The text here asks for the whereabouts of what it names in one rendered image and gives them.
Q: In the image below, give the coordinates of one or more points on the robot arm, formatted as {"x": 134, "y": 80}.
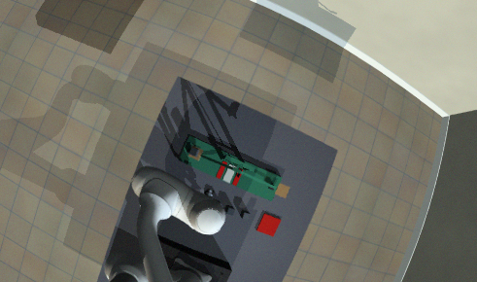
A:
{"x": 161, "y": 195}

